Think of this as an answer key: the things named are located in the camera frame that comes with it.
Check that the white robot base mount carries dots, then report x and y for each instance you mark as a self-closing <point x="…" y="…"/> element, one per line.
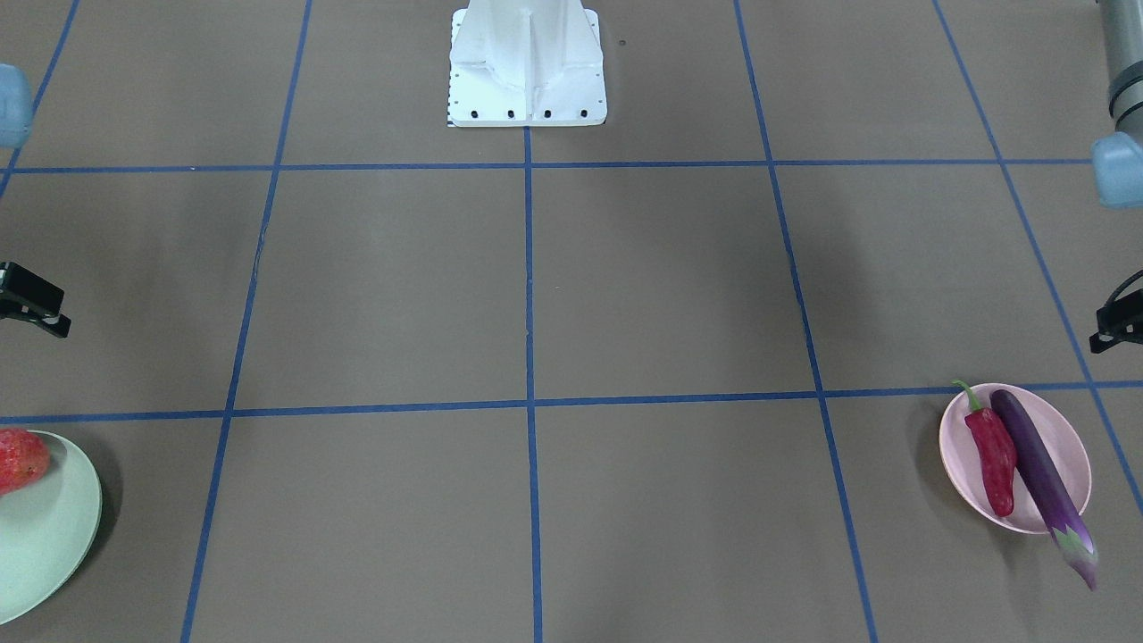
<point x="516" y="64"/>

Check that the light green plate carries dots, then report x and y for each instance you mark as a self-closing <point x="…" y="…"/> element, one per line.
<point x="48" y="528"/>

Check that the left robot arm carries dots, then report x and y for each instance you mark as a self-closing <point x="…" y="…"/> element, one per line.
<point x="1117" y="159"/>

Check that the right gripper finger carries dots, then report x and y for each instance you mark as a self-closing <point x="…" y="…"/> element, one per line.
<point x="27" y="297"/>

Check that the red orange pomegranate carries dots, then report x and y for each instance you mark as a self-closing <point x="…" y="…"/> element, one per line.
<point x="24" y="459"/>

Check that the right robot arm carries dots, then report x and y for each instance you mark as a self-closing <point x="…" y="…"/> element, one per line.
<point x="16" y="111"/>

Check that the pink plate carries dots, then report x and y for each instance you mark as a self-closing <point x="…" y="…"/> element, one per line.
<point x="961" y="465"/>

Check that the purple eggplant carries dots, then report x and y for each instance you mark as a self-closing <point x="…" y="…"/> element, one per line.
<point x="1046" y="487"/>

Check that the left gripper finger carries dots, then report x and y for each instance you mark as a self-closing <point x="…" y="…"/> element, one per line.
<point x="1119" y="320"/>

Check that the red chili pepper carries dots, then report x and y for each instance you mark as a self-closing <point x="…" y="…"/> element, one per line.
<point x="996" y="451"/>

